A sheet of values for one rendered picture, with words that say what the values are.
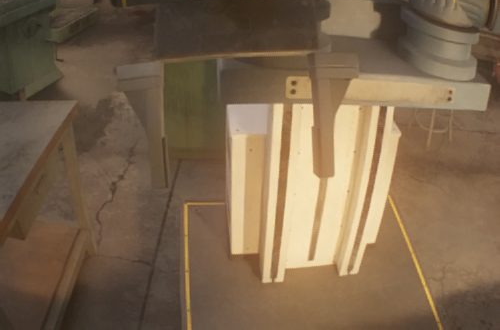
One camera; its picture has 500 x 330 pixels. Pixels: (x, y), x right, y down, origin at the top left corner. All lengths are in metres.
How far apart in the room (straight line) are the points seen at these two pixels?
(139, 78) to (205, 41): 0.06
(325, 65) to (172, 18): 0.13
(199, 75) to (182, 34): 2.50
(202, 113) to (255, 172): 1.31
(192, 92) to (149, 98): 2.53
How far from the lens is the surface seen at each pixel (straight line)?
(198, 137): 3.07
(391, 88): 1.10
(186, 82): 2.91
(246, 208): 1.81
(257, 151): 1.68
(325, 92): 0.41
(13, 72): 3.89
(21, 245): 2.39
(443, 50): 1.17
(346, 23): 1.30
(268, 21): 0.40
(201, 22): 0.39
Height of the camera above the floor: 1.71
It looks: 31 degrees down
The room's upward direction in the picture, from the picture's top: 2 degrees clockwise
